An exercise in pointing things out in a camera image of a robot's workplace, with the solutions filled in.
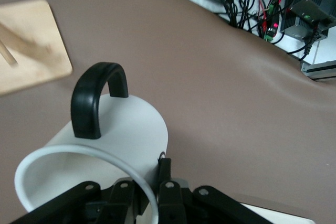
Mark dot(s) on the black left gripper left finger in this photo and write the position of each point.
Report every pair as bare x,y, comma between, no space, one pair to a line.
86,205

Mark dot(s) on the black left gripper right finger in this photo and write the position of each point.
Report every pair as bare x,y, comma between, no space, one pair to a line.
173,203

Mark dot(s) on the wooden mug stand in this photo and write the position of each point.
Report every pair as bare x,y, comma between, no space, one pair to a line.
39,37

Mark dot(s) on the green terminal connector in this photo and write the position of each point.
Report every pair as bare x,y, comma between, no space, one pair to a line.
270,33

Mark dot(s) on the aluminium frame profile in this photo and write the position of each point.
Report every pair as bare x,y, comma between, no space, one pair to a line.
320,70

